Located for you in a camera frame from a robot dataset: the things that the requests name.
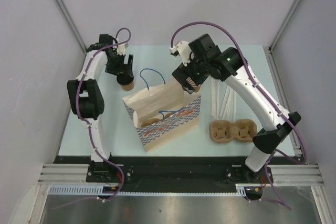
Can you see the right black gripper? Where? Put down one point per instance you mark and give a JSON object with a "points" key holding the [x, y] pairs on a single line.
{"points": [[184, 72]]}

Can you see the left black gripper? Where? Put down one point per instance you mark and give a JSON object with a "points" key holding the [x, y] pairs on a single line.
{"points": [[115, 71]]}

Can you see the black cup lid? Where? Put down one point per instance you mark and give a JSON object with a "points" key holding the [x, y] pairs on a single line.
{"points": [[125, 79]]}

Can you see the single brown paper cup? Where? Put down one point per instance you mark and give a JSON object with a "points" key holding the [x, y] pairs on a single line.
{"points": [[128, 87]]}

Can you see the blue checkered paper bag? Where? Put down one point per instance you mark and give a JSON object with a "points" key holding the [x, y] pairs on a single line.
{"points": [[162, 113]]}

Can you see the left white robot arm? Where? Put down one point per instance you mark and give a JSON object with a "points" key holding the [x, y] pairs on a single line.
{"points": [[86, 100]]}

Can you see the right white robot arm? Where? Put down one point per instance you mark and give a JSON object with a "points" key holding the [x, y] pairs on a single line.
{"points": [[201, 59]]}

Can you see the stack of brown paper cups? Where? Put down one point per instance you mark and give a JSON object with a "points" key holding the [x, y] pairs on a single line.
{"points": [[197, 88]]}

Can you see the white wrapped straw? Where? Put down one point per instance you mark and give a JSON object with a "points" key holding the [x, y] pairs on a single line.
{"points": [[213, 97], [218, 96], [231, 116], [226, 102]]}

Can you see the brown cardboard cup carrier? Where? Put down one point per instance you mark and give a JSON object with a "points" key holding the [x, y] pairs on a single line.
{"points": [[224, 131]]}

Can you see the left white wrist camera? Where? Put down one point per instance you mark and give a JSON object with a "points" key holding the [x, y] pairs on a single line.
{"points": [[121, 49]]}

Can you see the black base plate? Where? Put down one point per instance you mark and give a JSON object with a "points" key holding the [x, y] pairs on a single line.
{"points": [[227, 169]]}

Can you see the white cable duct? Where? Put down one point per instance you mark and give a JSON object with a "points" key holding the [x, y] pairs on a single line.
{"points": [[103, 191]]}

